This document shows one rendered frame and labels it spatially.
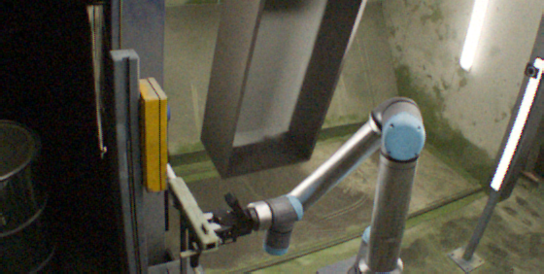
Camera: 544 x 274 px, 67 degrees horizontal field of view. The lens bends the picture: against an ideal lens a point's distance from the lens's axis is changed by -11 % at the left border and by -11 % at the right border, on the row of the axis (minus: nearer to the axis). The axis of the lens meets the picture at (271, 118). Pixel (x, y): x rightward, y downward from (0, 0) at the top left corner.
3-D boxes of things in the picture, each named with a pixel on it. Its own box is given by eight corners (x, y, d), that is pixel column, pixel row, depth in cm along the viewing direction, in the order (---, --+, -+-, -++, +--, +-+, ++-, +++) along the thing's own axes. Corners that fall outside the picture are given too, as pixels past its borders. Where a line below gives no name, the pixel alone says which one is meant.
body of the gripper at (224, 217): (220, 246, 136) (255, 237, 142) (221, 225, 132) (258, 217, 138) (209, 230, 142) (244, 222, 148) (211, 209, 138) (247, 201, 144)
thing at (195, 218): (217, 290, 132) (220, 233, 121) (201, 293, 129) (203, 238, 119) (165, 195, 168) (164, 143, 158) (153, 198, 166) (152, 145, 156)
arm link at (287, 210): (302, 227, 150) (308, 204, 145) (269, 236, 144) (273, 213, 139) (288, 210, 157) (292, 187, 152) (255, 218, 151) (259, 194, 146)
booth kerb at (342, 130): (113, 180, 315) (112, 165, 309) (113, 179, 317) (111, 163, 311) (399, 125, 441) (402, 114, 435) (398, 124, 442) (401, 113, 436)
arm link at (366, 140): (399, 77, 141) (267, 201, 172) (402, 92, 130) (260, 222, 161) (425, 101, 142) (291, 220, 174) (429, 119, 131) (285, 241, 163)
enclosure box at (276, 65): (199, 139, 284) (232, -50, 212) (283, 125, 313) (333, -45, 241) (221, 179, 262) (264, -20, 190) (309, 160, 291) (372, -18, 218)
